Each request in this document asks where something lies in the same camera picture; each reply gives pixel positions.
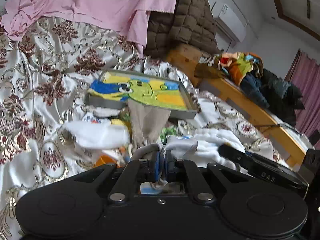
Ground brown quilted jacket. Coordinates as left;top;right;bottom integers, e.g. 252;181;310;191
144;0;220;59

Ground green patterned bag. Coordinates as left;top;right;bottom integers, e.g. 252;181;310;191
160;126;182;144

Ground orange cloth item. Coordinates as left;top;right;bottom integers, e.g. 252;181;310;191
94;155;120;167

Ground colourful clothes pile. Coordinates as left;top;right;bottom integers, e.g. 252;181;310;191
194;52;305;126

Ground purple curtain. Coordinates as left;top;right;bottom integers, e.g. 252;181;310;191
285;50;319;137

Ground pink bed sheet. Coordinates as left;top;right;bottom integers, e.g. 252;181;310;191
1;0;176;55

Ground white air conditioner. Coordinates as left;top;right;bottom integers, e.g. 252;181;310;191
212;2;247;43

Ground beige drawstring pouch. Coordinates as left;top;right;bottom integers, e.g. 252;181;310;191
127;99;171;150

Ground wooden bed frame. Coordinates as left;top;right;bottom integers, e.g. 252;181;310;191
165;44;306;169

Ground white towel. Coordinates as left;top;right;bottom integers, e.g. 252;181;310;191
165;128;245;173

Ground grey tray box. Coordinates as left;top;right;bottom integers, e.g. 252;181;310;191
86;69;199;119

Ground colourful cartoon towel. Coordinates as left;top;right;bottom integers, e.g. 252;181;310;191
88;71;188;110

